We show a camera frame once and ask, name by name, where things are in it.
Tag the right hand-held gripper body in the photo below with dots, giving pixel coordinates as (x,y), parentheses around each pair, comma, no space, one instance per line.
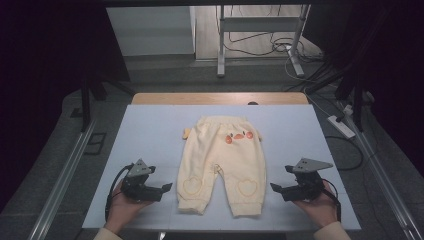
(305,186)

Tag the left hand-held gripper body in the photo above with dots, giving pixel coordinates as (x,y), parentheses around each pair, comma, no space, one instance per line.
(136,186)

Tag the cream baby pants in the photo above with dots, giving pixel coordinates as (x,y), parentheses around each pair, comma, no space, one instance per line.
(220,160)

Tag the person's left hand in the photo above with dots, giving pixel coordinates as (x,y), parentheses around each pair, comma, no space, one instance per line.
(125,208)

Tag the person's right hand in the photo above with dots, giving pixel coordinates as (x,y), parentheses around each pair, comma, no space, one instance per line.
(316,208)

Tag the light blue mat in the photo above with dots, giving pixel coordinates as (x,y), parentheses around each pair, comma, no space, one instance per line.
(150,133)

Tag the white power strip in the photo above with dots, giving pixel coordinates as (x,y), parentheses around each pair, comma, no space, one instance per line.
(341,127)

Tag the white plug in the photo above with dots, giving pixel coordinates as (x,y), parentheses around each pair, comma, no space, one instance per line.
(348,109)

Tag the black metal stand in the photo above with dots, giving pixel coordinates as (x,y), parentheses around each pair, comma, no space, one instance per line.
(86,103)
(357,106)

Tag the dark curtain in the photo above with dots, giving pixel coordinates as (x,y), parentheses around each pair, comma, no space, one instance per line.
(393,66)
(43,66)

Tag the white metal stand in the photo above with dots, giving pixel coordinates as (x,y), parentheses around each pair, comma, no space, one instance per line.
(256,24)

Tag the aluminium rail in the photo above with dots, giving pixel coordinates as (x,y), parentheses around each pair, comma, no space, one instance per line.
(61,186)
(383,180)

